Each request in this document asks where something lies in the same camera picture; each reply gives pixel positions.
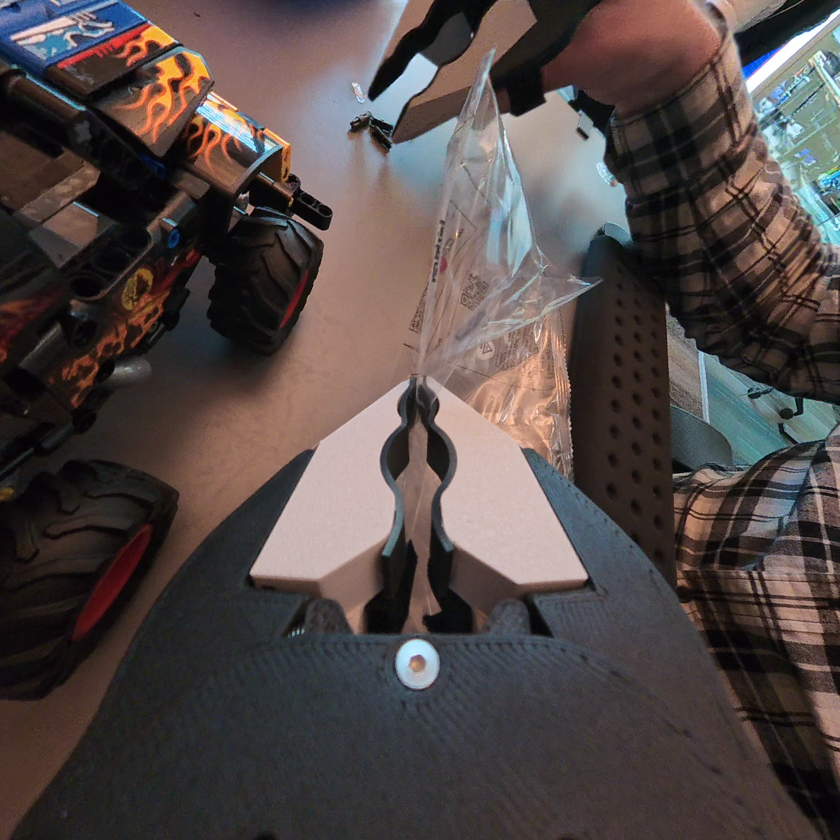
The person's right hand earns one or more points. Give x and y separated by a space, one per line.
636 59

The crinkled printed plastic bag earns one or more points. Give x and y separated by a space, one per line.
525 394

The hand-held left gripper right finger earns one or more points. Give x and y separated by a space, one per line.
518 525

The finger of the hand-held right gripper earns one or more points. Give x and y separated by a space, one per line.
453 39
439 111

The flame-printed toy monster truck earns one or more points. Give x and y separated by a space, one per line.
118 197

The black perforated chair armrest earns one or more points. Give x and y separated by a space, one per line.
620 394

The grey chair seat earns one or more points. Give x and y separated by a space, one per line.
702 446

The grey desk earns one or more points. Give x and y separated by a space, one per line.
295 394

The background shelving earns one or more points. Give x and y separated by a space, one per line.
800 131

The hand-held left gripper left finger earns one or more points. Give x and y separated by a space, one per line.
315 525

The clear plastic bag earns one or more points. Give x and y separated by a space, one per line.
485 216

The person's plaid shirt torso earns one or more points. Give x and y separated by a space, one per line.
761 590

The person's right forearm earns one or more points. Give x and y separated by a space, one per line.
709 216

